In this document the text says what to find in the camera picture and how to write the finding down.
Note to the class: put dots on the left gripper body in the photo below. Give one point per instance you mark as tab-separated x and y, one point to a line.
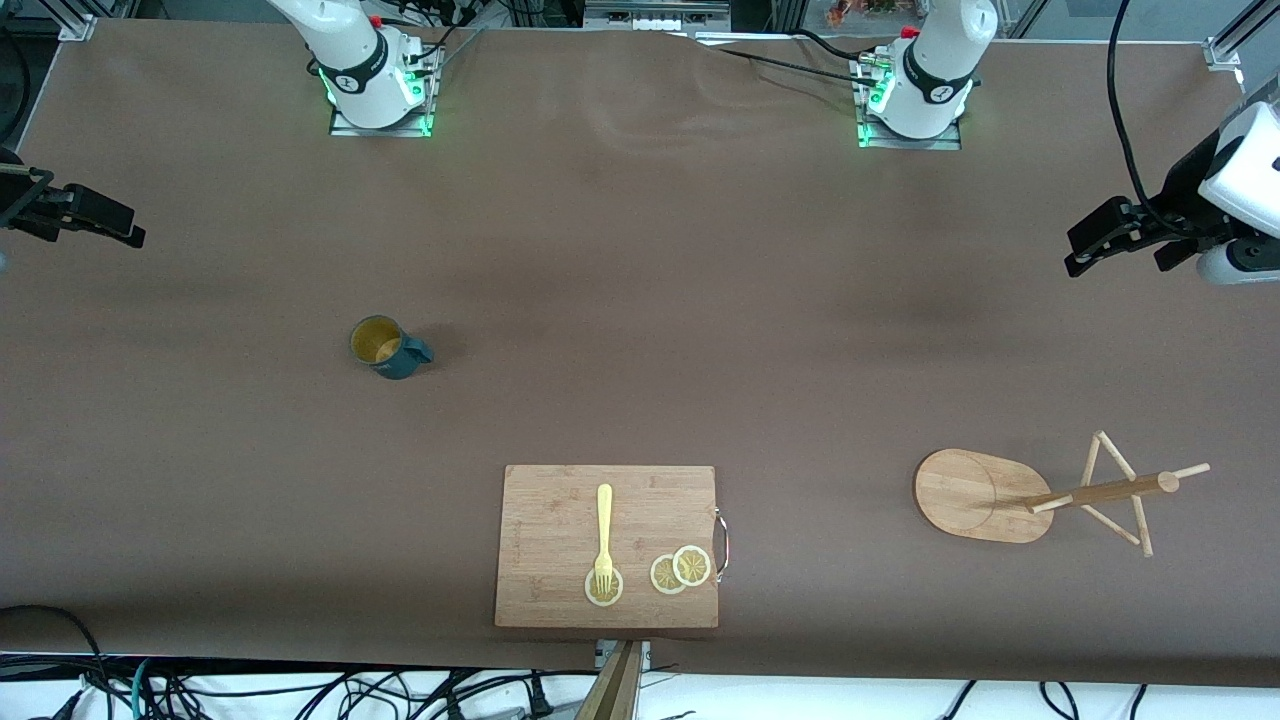
1180	197

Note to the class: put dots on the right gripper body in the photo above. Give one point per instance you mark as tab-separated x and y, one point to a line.
14	200

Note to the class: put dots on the teal ceramic mug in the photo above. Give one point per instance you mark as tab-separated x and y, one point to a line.
395	358

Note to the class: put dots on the wooden mug rack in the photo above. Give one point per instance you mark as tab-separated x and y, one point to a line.
970	495

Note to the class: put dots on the brown table cover sheet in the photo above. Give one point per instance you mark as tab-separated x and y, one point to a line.
640	250

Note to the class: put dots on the grey power strip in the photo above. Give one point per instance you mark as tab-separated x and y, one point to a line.
655	15

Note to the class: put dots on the lemon slice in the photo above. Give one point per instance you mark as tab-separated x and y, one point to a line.
590	592
660	578
692	565

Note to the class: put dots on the bamboo cutting board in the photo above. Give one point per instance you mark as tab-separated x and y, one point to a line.
560	540

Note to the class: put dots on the yellow plastic fork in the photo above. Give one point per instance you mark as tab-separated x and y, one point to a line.
604	520

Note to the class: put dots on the wooden stick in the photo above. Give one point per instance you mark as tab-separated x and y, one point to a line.
612	695

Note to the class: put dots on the aluminium frame corner bracket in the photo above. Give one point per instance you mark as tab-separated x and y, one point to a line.
1225	55
78	28

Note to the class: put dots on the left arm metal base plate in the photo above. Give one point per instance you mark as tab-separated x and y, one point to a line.
940	143

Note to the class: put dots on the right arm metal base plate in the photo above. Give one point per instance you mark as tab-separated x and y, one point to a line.
390	132

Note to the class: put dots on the small metal bracket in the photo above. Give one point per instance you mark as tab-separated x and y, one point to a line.
603	652

